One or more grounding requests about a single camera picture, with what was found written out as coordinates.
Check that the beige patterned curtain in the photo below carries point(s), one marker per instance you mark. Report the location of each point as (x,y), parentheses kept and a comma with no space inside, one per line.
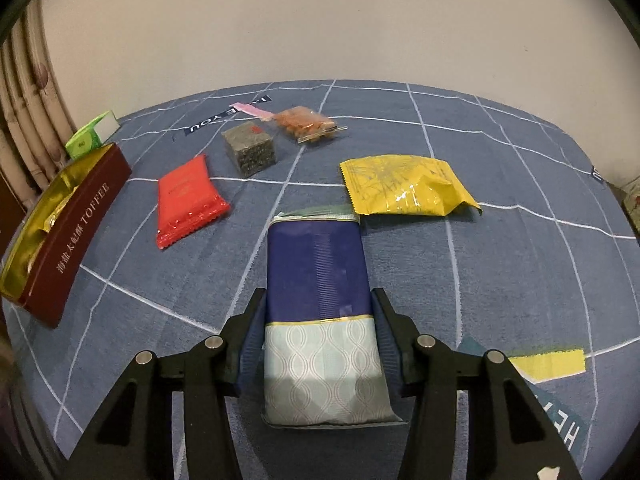
(30,110)

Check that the yellow snack packet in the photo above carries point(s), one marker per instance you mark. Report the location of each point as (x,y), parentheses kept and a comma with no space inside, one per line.
(390,185)

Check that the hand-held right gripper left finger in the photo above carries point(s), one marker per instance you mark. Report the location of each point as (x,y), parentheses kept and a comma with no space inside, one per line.
(248,355)

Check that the clear bag orange snacks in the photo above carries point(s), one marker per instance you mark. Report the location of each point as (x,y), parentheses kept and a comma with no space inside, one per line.
(305,122)

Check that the red tin box gold inside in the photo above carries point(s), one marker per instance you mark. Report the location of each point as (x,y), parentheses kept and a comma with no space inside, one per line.
(80,230)

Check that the green tissue pack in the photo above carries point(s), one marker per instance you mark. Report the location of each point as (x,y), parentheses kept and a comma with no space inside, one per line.
(87,140)

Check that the navy and pale blue packet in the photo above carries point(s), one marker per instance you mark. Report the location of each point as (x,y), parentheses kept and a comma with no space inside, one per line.
(315,270)

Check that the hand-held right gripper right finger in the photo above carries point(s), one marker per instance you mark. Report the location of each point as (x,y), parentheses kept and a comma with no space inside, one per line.
(387,355)

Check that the red snack packet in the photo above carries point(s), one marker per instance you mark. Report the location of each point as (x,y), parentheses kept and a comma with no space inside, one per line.
(185,200)

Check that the dark cube snack packet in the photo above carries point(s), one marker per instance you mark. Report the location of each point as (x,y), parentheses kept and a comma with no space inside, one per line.
(250,152)

